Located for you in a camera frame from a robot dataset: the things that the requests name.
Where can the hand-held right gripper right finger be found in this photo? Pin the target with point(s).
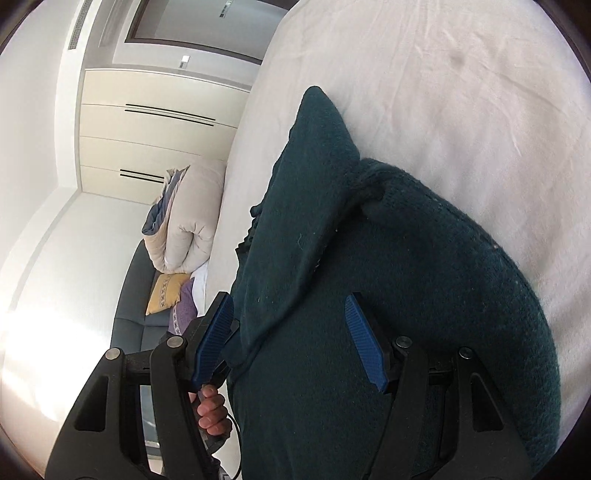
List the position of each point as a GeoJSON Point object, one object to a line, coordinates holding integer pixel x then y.
{"type": "Point", "coordinates": [364, 344]}

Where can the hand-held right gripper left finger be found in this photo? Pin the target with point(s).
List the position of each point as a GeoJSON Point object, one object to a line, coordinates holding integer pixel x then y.
{"type": "Point", "coordinates": [214, 341]}

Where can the dark green knit sweater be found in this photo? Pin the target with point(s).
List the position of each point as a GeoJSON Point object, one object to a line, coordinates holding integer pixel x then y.
{"type": "Point", "coordinates": [323, 230]}

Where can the person's left hand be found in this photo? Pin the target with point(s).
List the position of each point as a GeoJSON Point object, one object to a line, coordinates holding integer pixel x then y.
{"type": "Point", "coordinates": [213, 410]}

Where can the purple patterned pillow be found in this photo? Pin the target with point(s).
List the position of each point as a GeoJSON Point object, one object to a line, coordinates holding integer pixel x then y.
{"type": "Point", "coordinates": [182, 309]}

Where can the white pillow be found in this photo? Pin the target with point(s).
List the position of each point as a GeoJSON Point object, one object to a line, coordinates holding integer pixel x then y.
{"type": "Point", "coordinates": [199, 290]}

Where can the yellow patterned pillow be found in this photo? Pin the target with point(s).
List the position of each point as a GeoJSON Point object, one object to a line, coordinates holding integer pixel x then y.
{"type": "Point", "coordinates": [164, 293]}

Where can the grey padded headboard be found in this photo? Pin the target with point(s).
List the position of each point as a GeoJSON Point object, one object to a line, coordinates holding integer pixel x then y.
{"type": "Point", "coordinates": [134, 304]}

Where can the folded beige duvet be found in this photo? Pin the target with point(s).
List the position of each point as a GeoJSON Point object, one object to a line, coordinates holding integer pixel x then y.
{"type": "Point", "coordinates": [189, 221]}

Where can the cream wardrobe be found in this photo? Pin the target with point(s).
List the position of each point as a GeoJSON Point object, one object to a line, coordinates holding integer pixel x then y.
{"type": "Point", "coordinates": [138, 152]}

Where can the bed with white sheet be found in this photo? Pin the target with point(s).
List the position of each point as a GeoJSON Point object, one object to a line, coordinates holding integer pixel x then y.
{"type": "Point", "coordinates": [461, 92]}

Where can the white ceiling air vent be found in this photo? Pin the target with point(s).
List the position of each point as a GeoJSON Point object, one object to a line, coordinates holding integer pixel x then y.
{"type": "Point", "coordinates": [78, 23]}

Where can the white wall switch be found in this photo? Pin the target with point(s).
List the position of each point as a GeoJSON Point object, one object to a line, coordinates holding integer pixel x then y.
{"type": "Point", "coordinates": [184, 62]}

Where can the grey door with dark frame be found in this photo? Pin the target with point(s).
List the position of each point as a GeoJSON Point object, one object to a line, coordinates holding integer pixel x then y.
{"type": "Point", "coordinates": [207, 23]}

